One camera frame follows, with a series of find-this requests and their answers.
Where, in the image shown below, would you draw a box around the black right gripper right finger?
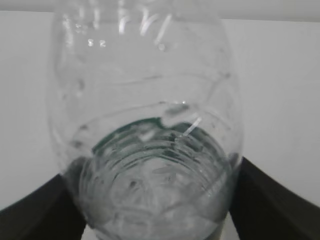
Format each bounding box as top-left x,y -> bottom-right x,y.
230,158 -> 320,240

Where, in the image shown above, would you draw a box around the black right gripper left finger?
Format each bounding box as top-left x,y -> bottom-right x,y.
0,157 -> 87,240

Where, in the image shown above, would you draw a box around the clear water bottle green label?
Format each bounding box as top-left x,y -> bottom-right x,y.
47,0 -> 244,240

